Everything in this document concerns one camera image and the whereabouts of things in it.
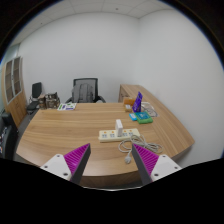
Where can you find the small black chair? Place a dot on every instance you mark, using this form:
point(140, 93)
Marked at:
point(36, 89)

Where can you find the cream power strip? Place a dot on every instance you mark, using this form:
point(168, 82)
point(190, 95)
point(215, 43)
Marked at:
point(106, 135)

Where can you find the purple standing bag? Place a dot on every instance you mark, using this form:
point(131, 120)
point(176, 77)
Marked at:
point(137, 102)

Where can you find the teal flat packet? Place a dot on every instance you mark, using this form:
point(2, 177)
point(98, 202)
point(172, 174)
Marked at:
point(142, 115)

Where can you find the green and purple leaflet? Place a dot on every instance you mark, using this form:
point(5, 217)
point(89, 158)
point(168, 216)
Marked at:
point(66, 106)

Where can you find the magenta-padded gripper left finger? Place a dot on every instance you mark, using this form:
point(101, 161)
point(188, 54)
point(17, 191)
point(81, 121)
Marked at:
point(56, 165)

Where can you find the orange box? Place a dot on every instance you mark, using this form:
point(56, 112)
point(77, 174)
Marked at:
point(128, 101)

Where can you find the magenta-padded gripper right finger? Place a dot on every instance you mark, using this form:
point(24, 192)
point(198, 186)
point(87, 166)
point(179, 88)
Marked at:
point(165, 165)

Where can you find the small blue packet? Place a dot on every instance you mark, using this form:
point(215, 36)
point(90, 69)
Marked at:
point(133, 117)

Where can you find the brown printed boxes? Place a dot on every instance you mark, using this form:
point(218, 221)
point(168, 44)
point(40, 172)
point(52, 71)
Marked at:
point(51, 100)

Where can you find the black bag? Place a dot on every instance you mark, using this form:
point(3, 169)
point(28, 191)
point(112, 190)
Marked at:
point(6, 133)

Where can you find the wooden shelf cabinet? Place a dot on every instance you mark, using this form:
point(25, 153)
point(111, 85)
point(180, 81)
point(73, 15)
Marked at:
point(16, 106)

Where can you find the black mesh office chair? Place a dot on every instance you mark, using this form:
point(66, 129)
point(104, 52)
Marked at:
point(85, 80)

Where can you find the grey backpack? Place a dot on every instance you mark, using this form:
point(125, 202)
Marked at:
point(82, 93)

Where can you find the green folded cloth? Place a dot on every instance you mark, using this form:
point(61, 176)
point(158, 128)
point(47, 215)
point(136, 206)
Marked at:
point(146, 121)

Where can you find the small yellow box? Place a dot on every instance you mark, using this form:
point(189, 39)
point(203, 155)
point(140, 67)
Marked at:
point(128, 108)

